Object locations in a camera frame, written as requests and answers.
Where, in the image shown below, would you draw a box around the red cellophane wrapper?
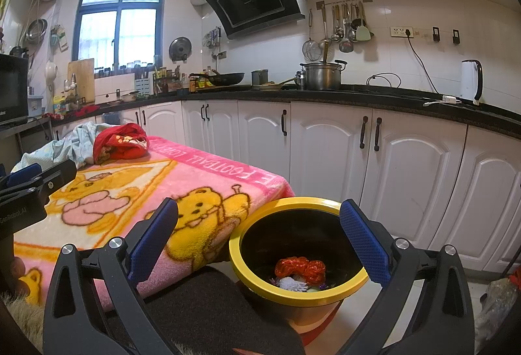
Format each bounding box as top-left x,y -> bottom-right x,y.
275,256 -> 326,284

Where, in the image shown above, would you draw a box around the white plastic bag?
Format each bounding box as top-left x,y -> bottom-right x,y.
277,276 -> 308,293

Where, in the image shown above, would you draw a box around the dark cloth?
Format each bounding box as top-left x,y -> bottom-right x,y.
134,267 -> 306,355

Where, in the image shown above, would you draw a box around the steel stock pot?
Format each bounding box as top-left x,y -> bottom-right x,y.
300,59 -> 348,91

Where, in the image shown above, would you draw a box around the clear plastic bag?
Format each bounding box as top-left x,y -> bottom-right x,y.
474,278 -> 517,348

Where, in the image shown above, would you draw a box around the light blue cloth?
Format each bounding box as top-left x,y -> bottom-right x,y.
11,122 -> 102,177

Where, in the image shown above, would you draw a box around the blue framed window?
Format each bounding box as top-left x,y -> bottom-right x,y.
77,0 -> 167,73

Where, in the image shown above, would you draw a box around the wooden cutting board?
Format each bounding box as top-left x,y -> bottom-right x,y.
67,58 -> 95,103

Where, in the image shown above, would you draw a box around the row of glass jars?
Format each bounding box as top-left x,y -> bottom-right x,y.
94,60 -> 155,79

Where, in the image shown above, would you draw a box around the hanging green spatula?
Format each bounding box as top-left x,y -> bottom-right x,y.
356,3 -> 373,42

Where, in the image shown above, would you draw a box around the white electric kettle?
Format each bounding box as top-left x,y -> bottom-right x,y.
460,59 -> 484,103

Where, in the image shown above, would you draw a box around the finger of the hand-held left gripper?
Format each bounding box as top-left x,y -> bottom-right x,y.
0,163 -> 44,191
24,159 -> 78,199

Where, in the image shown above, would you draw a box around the white wall-mounted appliance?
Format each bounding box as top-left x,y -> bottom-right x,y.
45,61 -> 58,93

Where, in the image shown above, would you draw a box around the flat frying pan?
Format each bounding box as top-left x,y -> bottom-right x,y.
252,80 -> 298,90

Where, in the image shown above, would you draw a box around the wall utensil rail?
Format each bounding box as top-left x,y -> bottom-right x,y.
315,0 -> 373,10

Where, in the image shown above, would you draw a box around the black wok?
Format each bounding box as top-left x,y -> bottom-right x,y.
189,71 -> 246,86

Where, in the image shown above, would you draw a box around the white charger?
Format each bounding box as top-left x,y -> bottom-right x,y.
423,95 -> 462,107

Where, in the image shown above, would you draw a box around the red printed cloth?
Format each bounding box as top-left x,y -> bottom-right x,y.
93,123 -> 150,165

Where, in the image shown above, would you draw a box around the black power cable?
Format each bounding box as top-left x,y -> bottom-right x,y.
366,35 -> 465,103

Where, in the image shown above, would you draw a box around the blue grey storage box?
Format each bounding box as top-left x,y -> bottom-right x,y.
28,95 -> 45,117

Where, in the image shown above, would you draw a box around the black microwave oven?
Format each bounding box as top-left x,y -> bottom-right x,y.
0,53 -> 30,126

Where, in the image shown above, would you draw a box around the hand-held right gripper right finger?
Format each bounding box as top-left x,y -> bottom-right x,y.
339,198 -> 477,355

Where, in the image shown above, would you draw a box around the yellow rimmed trash bin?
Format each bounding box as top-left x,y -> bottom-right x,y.
229,197 -> 369,335

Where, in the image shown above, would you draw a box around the round pot lid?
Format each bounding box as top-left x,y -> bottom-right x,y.
169,36 -> 192,63

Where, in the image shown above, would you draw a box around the black kitchen countertop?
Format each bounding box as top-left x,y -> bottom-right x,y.
41,84 -> 521,140

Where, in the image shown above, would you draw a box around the hanging steel ladle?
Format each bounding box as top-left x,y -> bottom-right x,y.
339,5 -> 354,53

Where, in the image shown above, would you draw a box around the pink cartoon printed blanket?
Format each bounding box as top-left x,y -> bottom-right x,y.
13,135 -> 296,313

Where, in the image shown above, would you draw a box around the group of condiment bottles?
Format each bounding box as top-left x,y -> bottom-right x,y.
181,72 -> 212,91

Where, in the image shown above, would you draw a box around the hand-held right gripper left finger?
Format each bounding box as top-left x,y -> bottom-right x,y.
43,198 -> 180,355

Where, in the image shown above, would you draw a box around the person's left hand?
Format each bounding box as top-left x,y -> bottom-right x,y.
10,257 -> 32,294

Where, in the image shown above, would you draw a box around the metal shelf rack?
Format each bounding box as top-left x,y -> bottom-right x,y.
0,117 -> 53,172

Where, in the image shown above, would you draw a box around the hanging steel bowls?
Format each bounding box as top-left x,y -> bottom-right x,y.
25,19 -> 48,44

